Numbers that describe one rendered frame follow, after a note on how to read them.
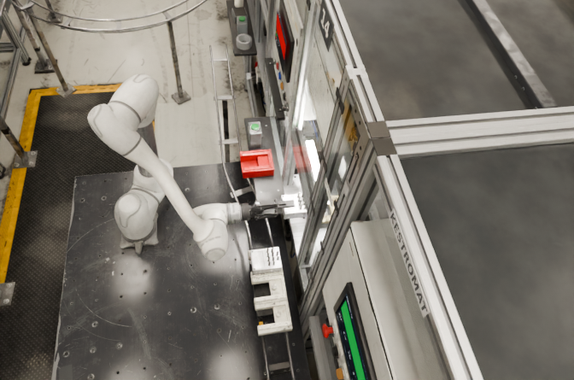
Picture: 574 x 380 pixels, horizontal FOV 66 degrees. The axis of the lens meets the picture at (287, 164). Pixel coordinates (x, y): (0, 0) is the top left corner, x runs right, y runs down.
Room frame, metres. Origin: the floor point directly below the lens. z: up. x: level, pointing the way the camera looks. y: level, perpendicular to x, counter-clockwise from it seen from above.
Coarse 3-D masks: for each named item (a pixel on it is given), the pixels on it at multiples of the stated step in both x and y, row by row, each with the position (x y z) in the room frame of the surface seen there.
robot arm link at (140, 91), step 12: (132, 84) 1.12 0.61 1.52; (144, 84) 1.14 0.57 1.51; (156, 84) 1.18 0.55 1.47; (120, 96) 1.05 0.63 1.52; (132, 96) 1.06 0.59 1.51; (144, 96) 1.09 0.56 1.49; (156, 96) 1.14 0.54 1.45; (132, 108) 1.02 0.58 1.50; (144, 108) 1.05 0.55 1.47; (144, 120) 1.05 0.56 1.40; (144, 132) 1.07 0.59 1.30; (168, 168) 1.18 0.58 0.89; (144, 180) 1.05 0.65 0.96; (156, 192) 1.04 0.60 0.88
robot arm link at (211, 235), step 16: (144, 144) 0.94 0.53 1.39; (144, 160) 0.90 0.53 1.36; (160, 160) 0.94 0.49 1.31; (160, 176) 0.88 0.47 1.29; (176, 192) 0.84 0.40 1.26; (176, 208) 0.79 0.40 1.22; (192, 224) 0.75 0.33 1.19; (208, 224) 0.77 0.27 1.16; (224, 224) 0.82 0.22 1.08; (208, 240) 0.71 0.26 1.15; (224, 240) 0.73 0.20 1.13; (208, 256) 0.66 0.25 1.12
